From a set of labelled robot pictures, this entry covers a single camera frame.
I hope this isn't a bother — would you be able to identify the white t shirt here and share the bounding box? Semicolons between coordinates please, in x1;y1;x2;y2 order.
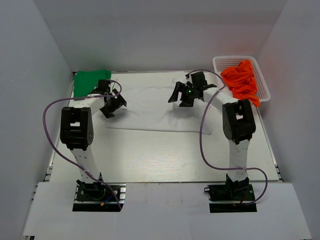
105;77;207;133

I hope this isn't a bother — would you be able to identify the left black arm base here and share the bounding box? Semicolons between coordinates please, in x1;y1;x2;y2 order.
72;180;126;213

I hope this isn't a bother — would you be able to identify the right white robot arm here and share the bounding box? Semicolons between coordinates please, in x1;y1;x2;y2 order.
168;81;256;183

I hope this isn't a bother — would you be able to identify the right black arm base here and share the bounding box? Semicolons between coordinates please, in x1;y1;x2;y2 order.
203;184;257;214

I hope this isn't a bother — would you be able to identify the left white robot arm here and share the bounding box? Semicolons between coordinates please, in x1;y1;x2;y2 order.
60;89;127;184

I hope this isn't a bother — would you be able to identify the folded green t shirt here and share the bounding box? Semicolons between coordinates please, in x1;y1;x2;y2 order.
73;69;112;98

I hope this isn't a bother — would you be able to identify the white plastic basket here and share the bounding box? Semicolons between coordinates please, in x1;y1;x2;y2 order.
212;55;271;107

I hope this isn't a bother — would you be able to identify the crumpled orange t shirt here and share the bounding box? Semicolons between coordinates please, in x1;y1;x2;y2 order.
220;59;261;107

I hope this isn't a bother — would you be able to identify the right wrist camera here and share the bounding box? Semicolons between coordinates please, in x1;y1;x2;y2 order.
190;71;208;89

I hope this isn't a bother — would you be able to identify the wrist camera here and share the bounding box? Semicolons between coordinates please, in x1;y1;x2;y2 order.
96;79;111;95
190;71;208;89

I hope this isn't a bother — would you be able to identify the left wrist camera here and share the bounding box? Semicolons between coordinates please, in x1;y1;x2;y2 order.
96;79;111;95

